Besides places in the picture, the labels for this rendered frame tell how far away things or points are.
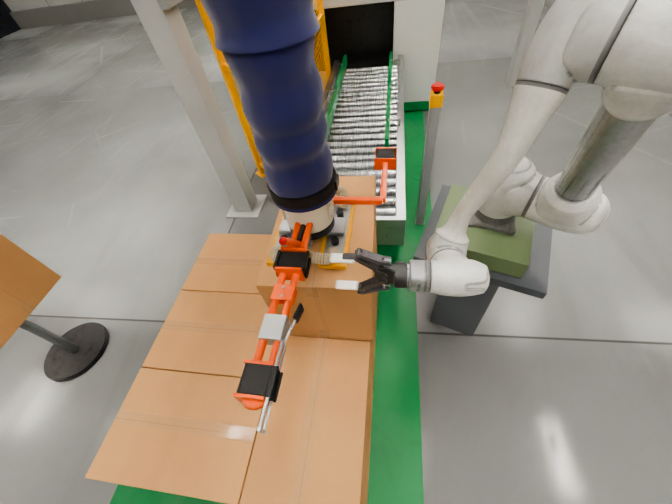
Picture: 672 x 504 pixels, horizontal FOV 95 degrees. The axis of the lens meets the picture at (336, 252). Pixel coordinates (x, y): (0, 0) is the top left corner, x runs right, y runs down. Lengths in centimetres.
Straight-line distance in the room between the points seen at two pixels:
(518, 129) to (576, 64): 13
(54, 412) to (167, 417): 121
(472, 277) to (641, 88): 47
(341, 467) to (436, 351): 95
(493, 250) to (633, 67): 74
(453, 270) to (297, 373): 79
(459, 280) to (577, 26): 54
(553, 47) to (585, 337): 177
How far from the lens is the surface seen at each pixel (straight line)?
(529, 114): 79
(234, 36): 78
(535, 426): 199
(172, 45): 230
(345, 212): 123
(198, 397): 149
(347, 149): 235
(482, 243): 133
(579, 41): 78
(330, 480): 128
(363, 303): 110
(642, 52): 77
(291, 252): 96
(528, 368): 208
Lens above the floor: 181
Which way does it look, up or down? 50 degrees down
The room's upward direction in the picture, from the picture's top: 10 degrees counter-clockwise
